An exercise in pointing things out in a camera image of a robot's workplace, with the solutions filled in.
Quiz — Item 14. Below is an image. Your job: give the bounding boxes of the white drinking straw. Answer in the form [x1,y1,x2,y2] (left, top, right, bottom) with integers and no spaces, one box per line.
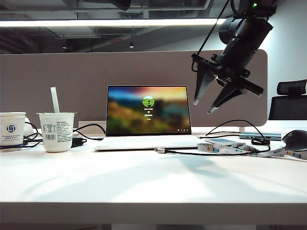
[49,86,60,113]

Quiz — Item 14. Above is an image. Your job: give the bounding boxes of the black phone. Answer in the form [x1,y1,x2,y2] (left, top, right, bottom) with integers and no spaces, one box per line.
[107,0,132,12]

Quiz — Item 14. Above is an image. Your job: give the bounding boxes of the black power adapter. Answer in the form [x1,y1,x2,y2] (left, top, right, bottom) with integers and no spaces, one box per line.
[71,137,87,148]

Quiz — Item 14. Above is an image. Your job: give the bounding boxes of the dark grey computer mouse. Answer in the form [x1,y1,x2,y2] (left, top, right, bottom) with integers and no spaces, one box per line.
[282,129,307,151]

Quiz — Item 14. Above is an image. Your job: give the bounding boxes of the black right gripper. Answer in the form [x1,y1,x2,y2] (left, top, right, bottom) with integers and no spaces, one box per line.
[191,40,264,115]

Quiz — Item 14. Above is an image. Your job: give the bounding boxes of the white laptop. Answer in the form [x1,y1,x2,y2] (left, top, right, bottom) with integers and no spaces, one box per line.
[93,85,204,151]

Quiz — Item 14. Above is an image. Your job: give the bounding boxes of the grey lanyard coloured letters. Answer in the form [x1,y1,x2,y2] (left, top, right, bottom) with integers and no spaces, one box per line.
[197,142,307,161]

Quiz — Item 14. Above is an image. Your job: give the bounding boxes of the paper cup with blue logo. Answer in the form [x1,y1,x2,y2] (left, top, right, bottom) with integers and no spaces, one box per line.
[0,116,26,147]

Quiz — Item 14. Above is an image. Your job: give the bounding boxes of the ceiling light strip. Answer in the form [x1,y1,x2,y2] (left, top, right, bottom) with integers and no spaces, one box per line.
[0,18,227,27]

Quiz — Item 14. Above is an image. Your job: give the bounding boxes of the blue-grey USB hub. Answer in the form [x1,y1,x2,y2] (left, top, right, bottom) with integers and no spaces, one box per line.
[239,132,282,140]

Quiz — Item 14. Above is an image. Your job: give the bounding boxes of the black office chair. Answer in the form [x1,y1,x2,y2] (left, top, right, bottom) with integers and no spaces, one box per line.
[268,79,307,120]

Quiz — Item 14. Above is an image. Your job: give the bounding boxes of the black charger cable with plug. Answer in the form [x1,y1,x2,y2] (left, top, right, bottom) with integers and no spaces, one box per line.
[154,119,272,156]

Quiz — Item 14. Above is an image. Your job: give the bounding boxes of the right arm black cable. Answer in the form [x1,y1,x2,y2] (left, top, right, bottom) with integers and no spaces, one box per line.
[196,0,231,56]

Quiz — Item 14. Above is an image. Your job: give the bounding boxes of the white drink cup green lid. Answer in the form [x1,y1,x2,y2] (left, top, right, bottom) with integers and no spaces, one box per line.
[35,111,77,153]

